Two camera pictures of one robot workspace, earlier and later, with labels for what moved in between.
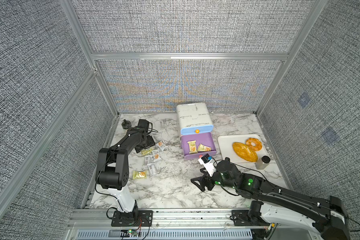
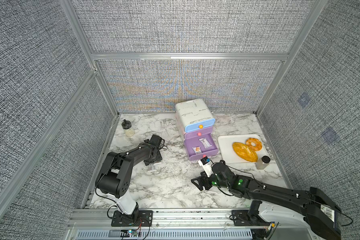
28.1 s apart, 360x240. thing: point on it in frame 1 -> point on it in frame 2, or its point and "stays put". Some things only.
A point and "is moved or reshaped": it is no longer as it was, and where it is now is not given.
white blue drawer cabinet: (193, 118) is moved or reshaped
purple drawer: (195, 146) is moved or reshaped
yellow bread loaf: (245, 151) stays put
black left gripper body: (149, 142) -> (158, 157)
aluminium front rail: (88, 224) stays put
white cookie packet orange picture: (156, 154) is moved or reshaped
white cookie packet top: (161, 145) is moved or reshaped
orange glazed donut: (258, 145) stays put
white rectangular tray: (225, 142) stays put
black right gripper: (202, 180) stays put
